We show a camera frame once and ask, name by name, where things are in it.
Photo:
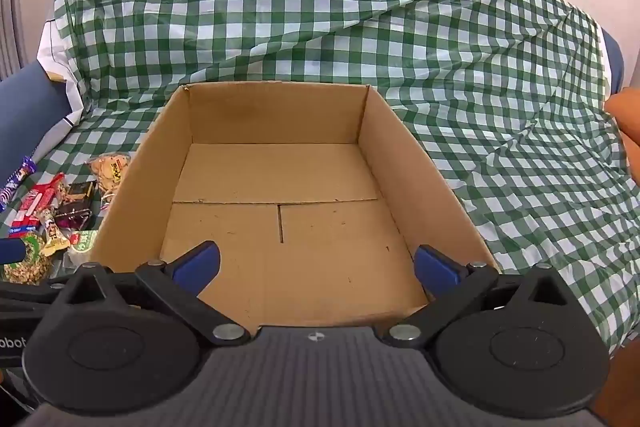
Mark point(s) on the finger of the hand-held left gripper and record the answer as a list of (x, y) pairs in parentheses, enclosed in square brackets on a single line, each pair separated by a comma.
[(11, 252), (25, 296)]

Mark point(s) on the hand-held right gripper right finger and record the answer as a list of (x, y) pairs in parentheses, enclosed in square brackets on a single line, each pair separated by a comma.
[(436, 271)]

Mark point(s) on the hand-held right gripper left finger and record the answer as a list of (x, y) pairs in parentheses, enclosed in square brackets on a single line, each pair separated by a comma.
[(201, 263)]

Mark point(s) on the red wafer packet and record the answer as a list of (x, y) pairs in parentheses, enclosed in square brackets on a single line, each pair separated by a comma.
[(37, 199)]

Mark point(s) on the purple candy bar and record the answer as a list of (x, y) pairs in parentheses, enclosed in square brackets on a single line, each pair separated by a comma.
[(17, 179)]

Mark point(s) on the brown cardboard box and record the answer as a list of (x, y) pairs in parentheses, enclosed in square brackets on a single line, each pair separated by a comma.
[(300, 177)]

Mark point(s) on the mixed nuts bag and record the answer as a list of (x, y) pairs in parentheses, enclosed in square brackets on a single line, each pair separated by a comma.
[(27, 268)]

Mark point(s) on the clear nut bar packet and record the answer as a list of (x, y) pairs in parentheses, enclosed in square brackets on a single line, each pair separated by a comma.
[(50, 232)]

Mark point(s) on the clear snack bag green label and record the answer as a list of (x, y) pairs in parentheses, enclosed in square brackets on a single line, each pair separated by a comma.
[(83, 242)]

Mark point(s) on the clear cookie bag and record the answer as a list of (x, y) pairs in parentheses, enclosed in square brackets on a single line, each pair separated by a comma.
[(107, 169)]

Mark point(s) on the white cloth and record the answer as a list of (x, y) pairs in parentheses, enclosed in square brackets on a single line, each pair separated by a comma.
[(54, 52)]

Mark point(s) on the orange cushion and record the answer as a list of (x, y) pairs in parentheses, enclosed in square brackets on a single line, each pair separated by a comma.
[(627, 117)]

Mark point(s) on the green checkered cloth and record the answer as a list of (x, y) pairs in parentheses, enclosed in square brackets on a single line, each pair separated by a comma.
[(350, 32)]

